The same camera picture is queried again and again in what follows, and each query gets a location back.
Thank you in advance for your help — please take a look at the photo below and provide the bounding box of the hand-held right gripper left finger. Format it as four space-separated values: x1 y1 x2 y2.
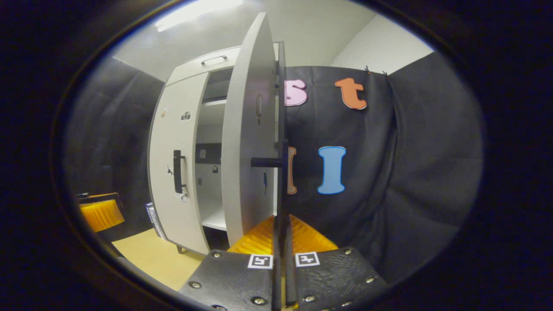
178 215 283 311

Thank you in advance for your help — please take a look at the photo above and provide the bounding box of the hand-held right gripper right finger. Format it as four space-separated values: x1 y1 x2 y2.
283 214 390 311

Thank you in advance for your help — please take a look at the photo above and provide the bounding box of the black door handle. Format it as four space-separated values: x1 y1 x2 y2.
173 149 187 194
251 139 290 247

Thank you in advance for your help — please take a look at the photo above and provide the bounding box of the white shoe cabinet door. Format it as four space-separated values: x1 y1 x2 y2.
220 12 279 248
148 73 211 255

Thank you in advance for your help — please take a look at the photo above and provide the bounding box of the white double-door shoe cabinet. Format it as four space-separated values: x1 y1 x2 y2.
148 41 286 255

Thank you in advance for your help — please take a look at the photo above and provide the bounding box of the black backdrop cloth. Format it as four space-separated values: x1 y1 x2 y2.
283 51 483 277
65 56 165 242

